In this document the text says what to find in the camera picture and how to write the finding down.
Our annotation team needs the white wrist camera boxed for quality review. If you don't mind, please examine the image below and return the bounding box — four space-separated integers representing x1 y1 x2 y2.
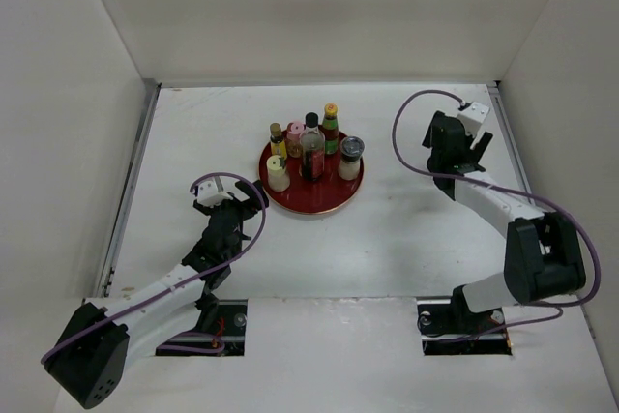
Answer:
456 102 490 137
191 177 231 210

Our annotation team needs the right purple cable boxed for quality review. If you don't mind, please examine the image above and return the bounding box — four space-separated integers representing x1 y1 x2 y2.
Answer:
391 89 602 341

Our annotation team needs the pink-lid spice shaker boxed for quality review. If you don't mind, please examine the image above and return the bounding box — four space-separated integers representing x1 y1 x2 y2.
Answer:
285 121 305 159

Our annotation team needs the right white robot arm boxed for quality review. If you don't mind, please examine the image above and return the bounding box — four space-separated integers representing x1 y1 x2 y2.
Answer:
423 111 586 332

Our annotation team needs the round red lacquer tray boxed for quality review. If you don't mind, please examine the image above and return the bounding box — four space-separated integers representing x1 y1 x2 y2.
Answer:
258 144 364 215

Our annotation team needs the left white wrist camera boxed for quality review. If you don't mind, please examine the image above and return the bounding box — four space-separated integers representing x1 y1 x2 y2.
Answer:
191 177 231 210

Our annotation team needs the grey-lid pepper grinder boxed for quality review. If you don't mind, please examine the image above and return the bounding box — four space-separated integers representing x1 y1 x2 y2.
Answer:
338 136 365 181

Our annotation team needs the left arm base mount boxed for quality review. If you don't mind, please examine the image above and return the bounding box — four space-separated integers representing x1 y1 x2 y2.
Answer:
155 300 249 357

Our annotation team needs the dark soy sauce bottle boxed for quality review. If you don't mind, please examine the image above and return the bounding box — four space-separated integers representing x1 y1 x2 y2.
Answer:
300 112 325 181

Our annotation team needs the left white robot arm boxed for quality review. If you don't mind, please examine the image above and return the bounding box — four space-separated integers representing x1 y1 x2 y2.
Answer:
41 172 269 409

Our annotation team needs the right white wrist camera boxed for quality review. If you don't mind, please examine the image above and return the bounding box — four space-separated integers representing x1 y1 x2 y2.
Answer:
456 102 490 137

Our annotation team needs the yellow-lid spice shaker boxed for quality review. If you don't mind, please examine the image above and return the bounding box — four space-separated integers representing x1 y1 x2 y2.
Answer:
266 155 290 192

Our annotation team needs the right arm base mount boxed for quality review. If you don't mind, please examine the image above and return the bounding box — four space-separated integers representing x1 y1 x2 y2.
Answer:
417 297 512 356

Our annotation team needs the small yellow-label oil bottle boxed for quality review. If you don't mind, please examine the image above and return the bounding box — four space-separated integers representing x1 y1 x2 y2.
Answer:
270 123 287 160

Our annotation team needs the green-label sauce bottle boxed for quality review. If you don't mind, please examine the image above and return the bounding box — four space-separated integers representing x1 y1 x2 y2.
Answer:
322 103 339 156

